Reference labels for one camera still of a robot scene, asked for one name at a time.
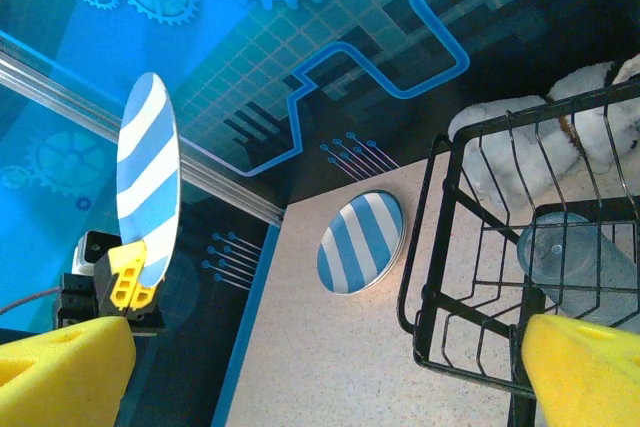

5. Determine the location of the black wire dish rack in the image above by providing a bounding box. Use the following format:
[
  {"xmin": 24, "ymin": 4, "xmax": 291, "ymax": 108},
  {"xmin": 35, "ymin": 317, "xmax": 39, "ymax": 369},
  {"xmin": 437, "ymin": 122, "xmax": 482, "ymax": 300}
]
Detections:
[{"xmin": 396, "ymin": 77, "xmax": 640, "ymax": 427}]

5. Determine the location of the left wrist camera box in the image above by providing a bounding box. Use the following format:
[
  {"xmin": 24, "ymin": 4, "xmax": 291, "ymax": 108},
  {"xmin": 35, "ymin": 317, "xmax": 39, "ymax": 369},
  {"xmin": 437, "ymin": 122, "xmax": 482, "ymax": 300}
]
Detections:
[{"xmin": 71, "ymin": 230, "xmax": 124, "ymax": 278}]

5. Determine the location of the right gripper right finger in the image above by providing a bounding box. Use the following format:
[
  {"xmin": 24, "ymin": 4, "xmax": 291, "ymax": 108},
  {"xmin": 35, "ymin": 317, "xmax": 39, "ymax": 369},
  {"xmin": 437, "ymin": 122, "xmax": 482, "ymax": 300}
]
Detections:
[{"xmin": 521, "ymin": 314, "xmax": 640, "ymax": 427}]

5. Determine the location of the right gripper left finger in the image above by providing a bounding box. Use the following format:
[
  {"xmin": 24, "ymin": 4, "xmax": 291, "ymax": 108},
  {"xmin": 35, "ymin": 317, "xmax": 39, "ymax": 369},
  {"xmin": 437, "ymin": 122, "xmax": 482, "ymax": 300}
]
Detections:
[{"xmin": 0, "ymin": 315, "xmax": 137, "ymax": 427}]

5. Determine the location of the aluminium frame post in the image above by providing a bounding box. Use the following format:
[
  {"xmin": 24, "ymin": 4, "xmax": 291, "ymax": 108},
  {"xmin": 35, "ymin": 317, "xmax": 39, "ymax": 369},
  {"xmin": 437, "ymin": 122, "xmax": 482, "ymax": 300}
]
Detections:
[{"xmin": 0, "ymin": 29, "xmax": 287, "ymax": 226}]

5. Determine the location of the frosted grey cup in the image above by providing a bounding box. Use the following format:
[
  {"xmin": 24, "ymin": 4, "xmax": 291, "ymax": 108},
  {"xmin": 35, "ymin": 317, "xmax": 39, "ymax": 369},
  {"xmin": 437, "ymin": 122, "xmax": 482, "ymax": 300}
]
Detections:
[{"xmin": 515, "ymin": 210, "xmax": 640, "ymax": 334}]

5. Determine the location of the blue white striped plate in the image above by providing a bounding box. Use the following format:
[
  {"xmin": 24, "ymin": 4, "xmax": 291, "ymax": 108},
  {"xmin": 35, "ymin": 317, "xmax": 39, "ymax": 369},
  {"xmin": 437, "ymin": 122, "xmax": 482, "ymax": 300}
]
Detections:
[
  {"xmin": 115, "ymin": 71, "xmax": 181, "ymax": 289},
  {"xmin": 316, "ymin": 189, "xmax": 405, "ymax": 297}
]

